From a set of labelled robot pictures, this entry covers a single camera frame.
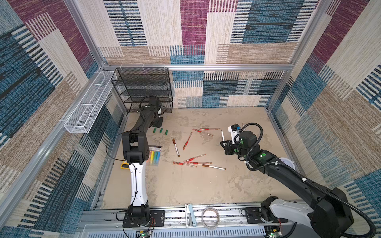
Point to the brown cap marker bottom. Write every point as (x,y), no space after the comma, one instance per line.
(214,167)

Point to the red gel pen bottom middle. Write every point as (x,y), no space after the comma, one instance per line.
(198,163)

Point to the white wire mesh basket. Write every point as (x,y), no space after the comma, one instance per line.
(85,113)

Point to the red gel pen bottom left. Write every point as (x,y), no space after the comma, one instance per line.
(184,164)

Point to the white alarm clock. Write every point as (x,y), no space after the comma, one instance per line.
(288,162)

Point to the red gel pen under marker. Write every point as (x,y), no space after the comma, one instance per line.
(193,158)

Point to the highlighter set clear case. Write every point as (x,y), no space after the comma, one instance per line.
(154,155)

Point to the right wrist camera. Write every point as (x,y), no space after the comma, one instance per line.
(234,131)

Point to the black wire mesh shelf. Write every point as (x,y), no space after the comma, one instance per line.
(135,86)

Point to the red gel pen upright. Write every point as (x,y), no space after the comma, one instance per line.
(187,141)

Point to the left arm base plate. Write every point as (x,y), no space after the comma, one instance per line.
(144,220)

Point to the aluminium rail bracket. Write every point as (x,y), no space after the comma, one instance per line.
(190,216)

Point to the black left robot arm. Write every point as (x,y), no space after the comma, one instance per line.
(136,153)

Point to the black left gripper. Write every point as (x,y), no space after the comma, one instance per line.
(159,125)

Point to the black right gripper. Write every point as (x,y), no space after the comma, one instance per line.
(227,147)

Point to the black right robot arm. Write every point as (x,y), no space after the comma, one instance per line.
(327,211)

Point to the brown cap white marker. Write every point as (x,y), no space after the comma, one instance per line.
(176,148)

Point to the yellow calculator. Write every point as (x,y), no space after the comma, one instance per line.
(125,165)

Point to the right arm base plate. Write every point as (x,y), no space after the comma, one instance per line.
(258,215)

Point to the red gel pen top left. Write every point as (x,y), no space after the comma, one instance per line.
(202,132)

